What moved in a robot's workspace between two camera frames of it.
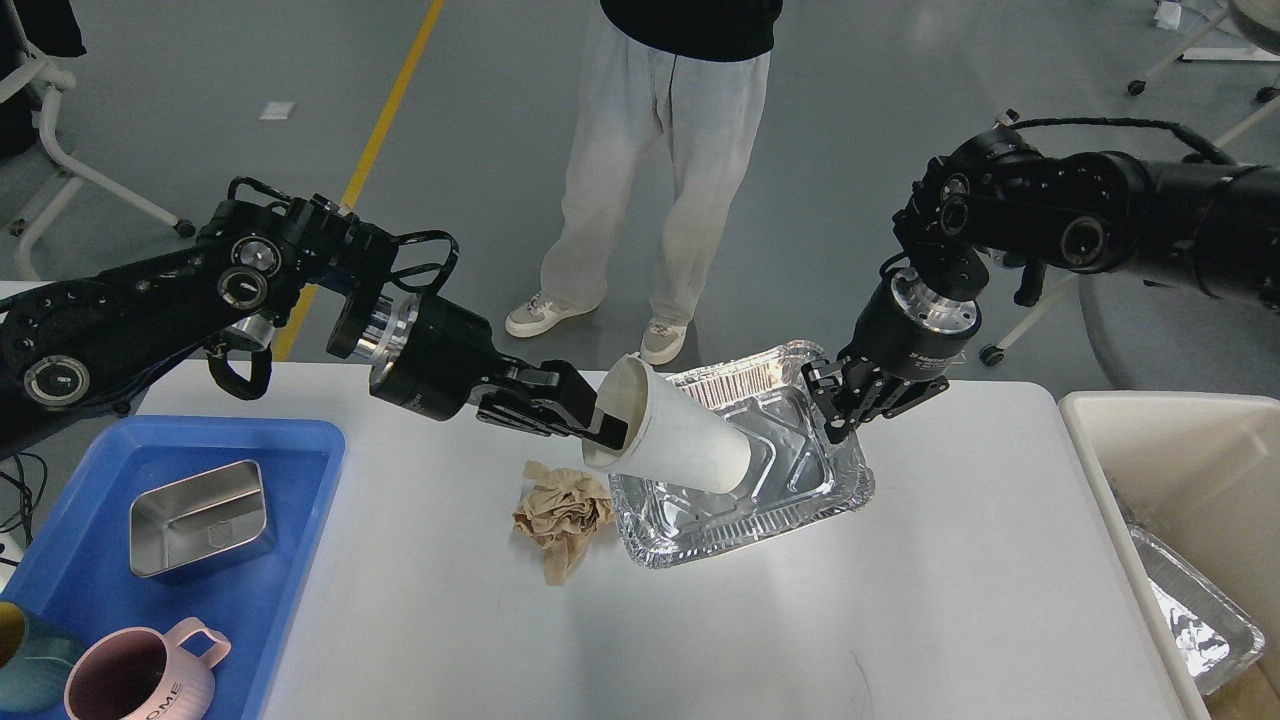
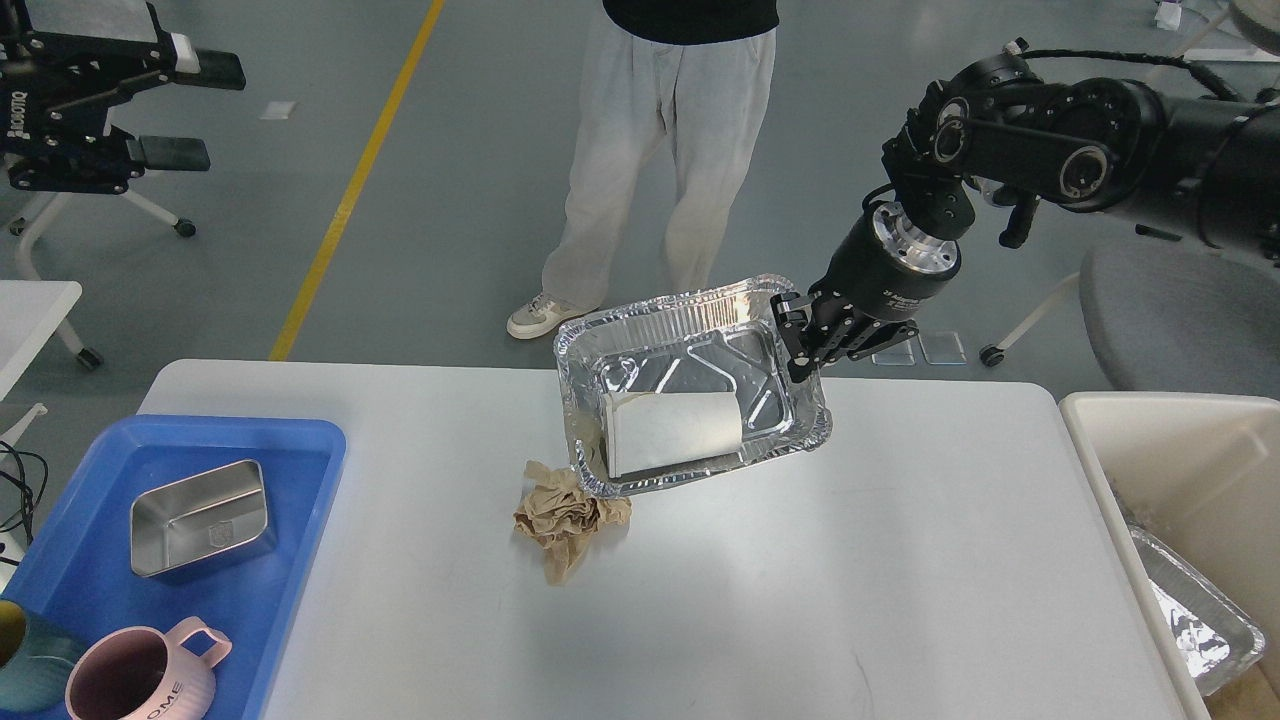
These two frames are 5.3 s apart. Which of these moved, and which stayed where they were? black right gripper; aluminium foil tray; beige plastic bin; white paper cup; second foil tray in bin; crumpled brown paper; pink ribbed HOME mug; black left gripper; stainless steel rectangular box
Moved: black left gripper; aluminium foil tray; black right gripper
Stayed: second foil tray in bin; stainless steel rectangular box; crumpled brown paper; white paper cup; beige plastic bin; pink ribbed HOME mug
